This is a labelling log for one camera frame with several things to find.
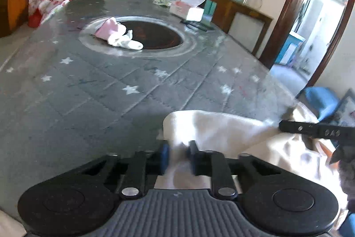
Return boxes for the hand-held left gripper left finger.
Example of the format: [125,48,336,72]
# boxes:
[79,142,170,200]

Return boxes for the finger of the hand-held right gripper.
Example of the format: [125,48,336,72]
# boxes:
[279,120,355,141]

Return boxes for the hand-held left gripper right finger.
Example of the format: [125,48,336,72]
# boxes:
[186,140,278,200]

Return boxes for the cream white garment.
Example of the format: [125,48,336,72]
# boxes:
[155,110,347,193]

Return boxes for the blue fabric cushion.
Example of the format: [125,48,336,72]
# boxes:
[298,86,341,122]

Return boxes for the butterfly print pillow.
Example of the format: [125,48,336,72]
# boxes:
[330,88,355,126]

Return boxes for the blue cabinet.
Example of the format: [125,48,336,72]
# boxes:
[274,32,306,67]

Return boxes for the white sock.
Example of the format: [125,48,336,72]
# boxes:
[108,30,144,50]

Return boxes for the round dark table inset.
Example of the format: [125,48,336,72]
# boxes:
[78,16,198,58]

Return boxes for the black flat case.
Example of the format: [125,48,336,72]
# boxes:
[180,20,215,31]

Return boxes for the pink cloth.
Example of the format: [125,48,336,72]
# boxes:
[94,17,126,42]

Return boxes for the dark wooden sideboard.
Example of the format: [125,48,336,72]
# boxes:
[194,0,274,56]

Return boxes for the white pink tissue box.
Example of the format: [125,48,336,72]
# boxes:
[169,0,206,22]

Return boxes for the wooden door frame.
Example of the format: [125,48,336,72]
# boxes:
[258,0,355,88]

